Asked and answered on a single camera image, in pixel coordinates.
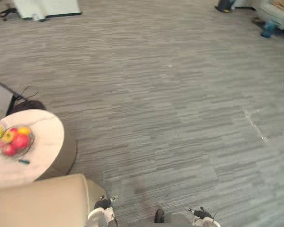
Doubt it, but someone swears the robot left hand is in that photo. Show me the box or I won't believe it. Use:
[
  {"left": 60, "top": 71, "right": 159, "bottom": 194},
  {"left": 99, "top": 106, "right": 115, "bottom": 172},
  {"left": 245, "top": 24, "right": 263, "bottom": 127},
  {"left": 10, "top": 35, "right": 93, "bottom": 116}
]
[{"left": 93, "top": 194, "right": 119, "bottom": 210}]

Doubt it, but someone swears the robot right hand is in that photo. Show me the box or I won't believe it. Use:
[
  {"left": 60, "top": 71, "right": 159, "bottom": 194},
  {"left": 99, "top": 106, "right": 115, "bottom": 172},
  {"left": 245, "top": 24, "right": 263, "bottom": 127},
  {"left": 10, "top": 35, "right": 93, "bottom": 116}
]
[{"left": 185, "top": 206, "right": 215, "bottom": 219}]

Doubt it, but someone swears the robot dark foot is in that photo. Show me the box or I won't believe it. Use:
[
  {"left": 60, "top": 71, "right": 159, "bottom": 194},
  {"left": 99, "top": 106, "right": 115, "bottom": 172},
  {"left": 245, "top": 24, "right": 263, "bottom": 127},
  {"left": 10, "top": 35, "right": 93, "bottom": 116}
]
[{"left": 154, "top": 209, "right": 166, "bottom": 224}]

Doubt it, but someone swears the beige leather sofa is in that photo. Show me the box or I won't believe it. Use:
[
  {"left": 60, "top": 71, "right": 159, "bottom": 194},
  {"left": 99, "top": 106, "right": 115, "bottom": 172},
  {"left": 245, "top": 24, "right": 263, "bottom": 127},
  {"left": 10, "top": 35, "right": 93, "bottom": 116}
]
[{"left": 0, "top": 173, "right": 110, "bottom": 227}]

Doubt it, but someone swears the round marble side table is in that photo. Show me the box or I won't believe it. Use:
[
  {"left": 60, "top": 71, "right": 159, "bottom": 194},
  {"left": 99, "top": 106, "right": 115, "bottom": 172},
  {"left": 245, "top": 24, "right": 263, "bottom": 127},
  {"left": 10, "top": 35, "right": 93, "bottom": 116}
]
[{"left": 0, "top": 109, "right": 78, "bottom": 188}]

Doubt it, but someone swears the large red apple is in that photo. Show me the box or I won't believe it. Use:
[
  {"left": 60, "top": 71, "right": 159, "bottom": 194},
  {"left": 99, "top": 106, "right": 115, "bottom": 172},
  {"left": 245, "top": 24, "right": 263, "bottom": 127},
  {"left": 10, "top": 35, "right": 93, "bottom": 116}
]
[{"left": 11, "top": 134, "right": 30, "bottom": 150}]

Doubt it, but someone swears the orange fruit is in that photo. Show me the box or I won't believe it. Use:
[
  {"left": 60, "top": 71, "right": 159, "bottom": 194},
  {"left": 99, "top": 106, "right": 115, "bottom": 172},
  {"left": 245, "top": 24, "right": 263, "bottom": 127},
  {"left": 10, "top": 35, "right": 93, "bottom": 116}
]
[{"left": 17, "top": 126, "right": 31, "bottom": 136}]

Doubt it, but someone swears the small red apple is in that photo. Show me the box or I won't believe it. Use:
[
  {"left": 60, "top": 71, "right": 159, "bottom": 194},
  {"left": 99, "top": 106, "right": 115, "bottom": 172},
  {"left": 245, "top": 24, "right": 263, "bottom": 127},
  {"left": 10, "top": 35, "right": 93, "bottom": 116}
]
[{"left": 2, "top": 144, "right": 17, "bottom": 157}]

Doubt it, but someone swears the red yellow apple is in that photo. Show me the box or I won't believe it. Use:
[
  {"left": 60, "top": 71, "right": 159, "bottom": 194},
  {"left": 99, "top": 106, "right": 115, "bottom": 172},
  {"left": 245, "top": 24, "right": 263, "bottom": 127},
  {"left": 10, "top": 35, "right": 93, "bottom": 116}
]
[{"left": 1, "top": 128, "right": 18, "bottom": 144}]

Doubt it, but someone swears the white cabinet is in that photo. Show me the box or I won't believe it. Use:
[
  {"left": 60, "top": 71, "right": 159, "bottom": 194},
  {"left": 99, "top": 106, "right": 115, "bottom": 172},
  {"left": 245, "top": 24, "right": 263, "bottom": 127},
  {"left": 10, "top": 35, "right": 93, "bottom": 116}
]
[{"left": 13, "top": 0, "right": 82, "bottom": 22}]

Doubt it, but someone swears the black yellow device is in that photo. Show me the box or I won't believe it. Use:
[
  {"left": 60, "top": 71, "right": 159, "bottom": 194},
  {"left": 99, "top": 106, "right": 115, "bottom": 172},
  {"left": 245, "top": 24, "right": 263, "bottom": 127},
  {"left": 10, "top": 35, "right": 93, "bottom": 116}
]
[{"left": 214, "top": 0, "right": 237, "bottom": 13}]

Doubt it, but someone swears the white upholstered seat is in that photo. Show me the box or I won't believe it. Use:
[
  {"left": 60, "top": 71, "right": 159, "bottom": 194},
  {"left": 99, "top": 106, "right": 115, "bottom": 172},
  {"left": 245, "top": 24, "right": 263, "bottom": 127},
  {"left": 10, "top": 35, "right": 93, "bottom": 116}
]
[{"left": 255, "top": 0, "right": 284, "bottom": 31}]

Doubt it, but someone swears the wire fruit bowl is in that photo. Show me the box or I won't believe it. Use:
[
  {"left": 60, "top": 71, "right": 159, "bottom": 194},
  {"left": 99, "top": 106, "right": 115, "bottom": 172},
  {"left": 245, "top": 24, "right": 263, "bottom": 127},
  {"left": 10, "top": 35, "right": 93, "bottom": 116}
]
[{"left": 0, "top": 125, "right": 36, "bottom": 157}]

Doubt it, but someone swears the black cable bundle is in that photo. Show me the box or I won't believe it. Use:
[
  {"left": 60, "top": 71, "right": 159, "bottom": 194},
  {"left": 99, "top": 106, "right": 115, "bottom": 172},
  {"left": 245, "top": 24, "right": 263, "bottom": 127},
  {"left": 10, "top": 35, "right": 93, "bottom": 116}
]
[{"left": 0, "top": 8, "right": 18, "bottom": 21}]

